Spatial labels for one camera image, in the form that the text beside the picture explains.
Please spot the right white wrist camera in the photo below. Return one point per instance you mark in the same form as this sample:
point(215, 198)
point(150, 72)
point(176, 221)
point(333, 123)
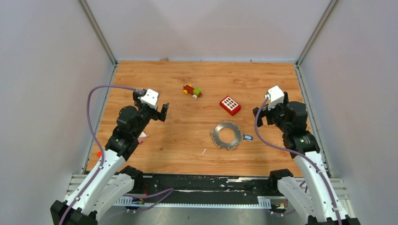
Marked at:
point(275, 96)

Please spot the toy brick car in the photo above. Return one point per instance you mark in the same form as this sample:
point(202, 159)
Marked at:
point(194, 92)

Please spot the red white window brick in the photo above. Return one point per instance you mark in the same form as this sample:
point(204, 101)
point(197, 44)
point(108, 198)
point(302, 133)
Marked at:
point(230, 105)

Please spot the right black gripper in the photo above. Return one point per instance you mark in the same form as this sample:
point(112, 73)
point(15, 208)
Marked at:
point(264, 111)

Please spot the grey slotted cable duct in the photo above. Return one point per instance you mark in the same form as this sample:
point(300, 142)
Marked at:
point(263, 203)

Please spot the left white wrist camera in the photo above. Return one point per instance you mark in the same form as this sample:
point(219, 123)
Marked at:
point(150, 98)

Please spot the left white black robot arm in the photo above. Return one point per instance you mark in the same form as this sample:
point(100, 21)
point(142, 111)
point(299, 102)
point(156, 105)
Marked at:
point(98, 193)

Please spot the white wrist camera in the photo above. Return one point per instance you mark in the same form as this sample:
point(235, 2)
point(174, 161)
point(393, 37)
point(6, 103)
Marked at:
point(150, 98)
point(275, 96)

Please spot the pink card packet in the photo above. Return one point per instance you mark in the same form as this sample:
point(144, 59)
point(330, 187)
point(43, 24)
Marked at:
point(142, 137)

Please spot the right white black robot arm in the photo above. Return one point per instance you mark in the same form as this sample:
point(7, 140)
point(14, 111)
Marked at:
point(321, 205)

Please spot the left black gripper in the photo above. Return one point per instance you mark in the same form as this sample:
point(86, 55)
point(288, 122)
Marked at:
point(160, 116)

